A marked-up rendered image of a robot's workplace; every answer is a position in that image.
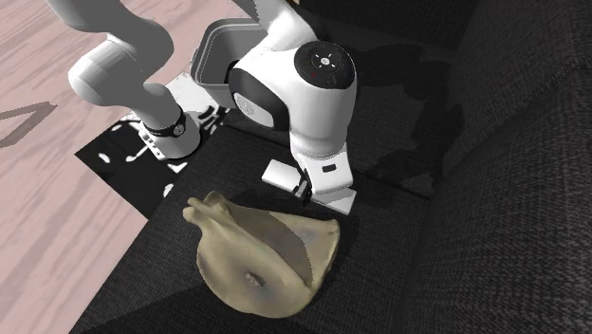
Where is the black white patterned robot stand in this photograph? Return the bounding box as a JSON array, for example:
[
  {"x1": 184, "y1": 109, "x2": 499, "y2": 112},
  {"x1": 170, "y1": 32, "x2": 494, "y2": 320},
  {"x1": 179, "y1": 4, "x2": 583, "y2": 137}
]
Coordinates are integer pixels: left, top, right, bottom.
[{"x1": 73, "y1": 71, "x2": 243, "y2": 220}]

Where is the beige knotted cushion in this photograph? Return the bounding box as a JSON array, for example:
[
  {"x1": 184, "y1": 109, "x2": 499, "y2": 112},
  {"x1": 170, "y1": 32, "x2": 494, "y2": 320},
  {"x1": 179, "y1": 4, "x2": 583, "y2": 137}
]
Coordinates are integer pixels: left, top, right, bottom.
[{"x1": 181, "y1": 190, "x2": 342, "y2": 320}]

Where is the grey open plastic bin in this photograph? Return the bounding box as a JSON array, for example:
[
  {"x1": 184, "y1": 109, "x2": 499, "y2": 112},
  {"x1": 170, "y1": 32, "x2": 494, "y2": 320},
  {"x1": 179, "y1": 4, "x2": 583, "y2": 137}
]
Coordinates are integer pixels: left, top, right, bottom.
[{"x1": 189, "y1": 16, "x2": 280, "y2": 111}]

